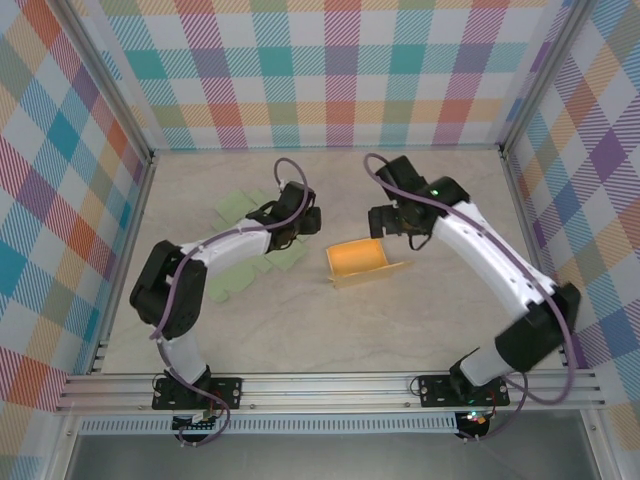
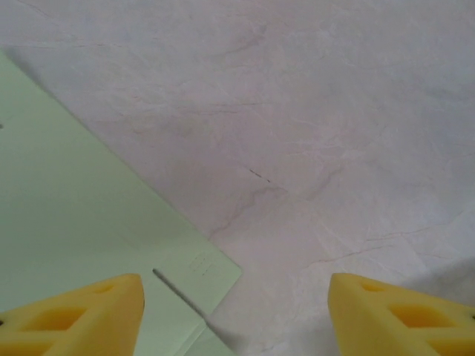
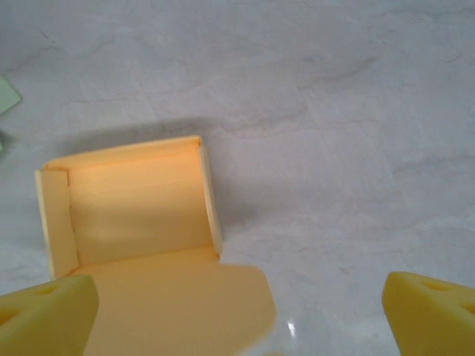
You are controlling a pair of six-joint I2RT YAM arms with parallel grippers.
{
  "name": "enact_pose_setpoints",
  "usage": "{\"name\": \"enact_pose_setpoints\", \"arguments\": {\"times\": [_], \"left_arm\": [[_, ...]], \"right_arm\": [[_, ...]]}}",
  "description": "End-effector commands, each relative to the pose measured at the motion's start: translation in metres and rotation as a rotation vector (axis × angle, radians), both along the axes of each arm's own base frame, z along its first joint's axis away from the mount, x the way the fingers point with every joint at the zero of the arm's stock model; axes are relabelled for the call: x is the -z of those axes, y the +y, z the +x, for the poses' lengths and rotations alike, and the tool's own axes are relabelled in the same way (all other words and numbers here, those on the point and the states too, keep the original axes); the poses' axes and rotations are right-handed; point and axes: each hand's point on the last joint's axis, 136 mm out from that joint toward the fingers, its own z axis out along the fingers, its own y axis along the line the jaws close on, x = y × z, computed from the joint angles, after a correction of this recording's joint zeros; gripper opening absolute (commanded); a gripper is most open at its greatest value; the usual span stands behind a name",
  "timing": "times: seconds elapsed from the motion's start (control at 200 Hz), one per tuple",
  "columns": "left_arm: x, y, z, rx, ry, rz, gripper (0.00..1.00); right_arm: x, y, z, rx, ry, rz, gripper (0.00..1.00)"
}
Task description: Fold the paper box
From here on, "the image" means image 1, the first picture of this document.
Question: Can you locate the orange paper box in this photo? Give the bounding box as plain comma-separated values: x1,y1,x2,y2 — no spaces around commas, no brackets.
324,238,416,291

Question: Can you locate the small controller board with LEDs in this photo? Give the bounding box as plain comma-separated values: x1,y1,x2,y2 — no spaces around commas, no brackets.
457,408,494,432

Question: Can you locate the white slotted cable duct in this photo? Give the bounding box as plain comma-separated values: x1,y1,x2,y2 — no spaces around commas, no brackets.
79,412,459,435

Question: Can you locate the aluminium side rail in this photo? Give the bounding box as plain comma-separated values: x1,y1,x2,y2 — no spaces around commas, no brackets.
498,149,576,372
89,152,159,375

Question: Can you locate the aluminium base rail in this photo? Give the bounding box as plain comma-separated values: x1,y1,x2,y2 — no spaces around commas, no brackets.
54,369,606,414

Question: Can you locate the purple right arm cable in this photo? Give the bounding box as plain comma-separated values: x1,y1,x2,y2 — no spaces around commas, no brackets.
362,152,576,444

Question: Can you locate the grey metal panel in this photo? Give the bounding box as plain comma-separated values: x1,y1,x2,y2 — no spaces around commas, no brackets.
64,432,601,480

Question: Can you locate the aluminium frame post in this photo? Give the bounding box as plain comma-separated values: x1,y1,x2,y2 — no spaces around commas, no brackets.
58,0,156,166
498,0,596,159

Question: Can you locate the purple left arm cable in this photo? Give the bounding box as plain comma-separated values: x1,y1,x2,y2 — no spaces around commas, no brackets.
149,156,321,449

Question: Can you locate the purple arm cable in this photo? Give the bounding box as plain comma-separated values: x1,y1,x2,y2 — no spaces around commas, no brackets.
149,156,321,449
362,152,576,444

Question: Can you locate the green paper box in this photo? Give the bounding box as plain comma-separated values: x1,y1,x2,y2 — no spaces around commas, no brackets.
207,188,309,304

